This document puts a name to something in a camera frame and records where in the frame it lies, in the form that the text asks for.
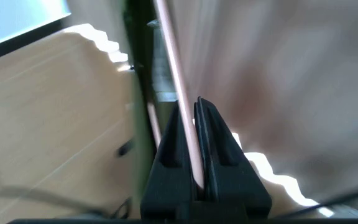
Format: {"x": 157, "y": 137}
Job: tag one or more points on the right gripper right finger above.
{"x": 235, "y": 180}

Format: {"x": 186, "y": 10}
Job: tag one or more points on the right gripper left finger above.
{"x": 166, "y": 180}

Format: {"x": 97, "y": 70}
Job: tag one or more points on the pink clothes hanger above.
{"x": 174, "y": 62}

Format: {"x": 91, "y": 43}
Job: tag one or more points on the green long-sleeved shirt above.
{"x": 138, "y": 46}

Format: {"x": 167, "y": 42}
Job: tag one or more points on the beige curtain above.
{"x": 291, "y": 77}

